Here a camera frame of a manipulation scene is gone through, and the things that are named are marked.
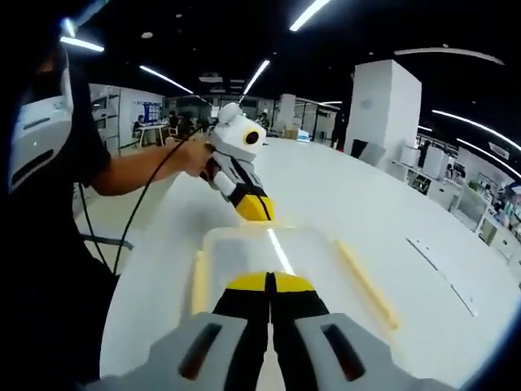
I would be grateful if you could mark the long ceiling light strip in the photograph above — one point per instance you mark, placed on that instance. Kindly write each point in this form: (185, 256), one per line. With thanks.
(309, 15)
(166, 79)
(255, 78)

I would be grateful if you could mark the person in black shirt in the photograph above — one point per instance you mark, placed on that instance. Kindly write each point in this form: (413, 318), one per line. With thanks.
(45, 264)

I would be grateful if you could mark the clear storage box with lid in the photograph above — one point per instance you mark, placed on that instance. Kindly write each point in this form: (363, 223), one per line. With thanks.
(248, 250)

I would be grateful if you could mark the white chest-worn device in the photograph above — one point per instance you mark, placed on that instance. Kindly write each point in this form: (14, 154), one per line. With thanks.
(38, 134)

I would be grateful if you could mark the person's left hand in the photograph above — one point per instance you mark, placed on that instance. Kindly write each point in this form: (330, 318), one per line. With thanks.
(195, 159)

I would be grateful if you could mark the white square pillar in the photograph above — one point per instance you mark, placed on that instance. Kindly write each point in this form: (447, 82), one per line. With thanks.
(382, 110)

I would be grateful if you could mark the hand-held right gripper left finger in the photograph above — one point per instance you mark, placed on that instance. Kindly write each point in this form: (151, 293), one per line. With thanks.
(203, 350)

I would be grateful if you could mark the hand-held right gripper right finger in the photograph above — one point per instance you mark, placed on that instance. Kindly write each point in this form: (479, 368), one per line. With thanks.
(325, 350)

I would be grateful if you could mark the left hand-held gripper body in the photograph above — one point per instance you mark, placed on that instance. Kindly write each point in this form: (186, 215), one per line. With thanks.
(234, 142)

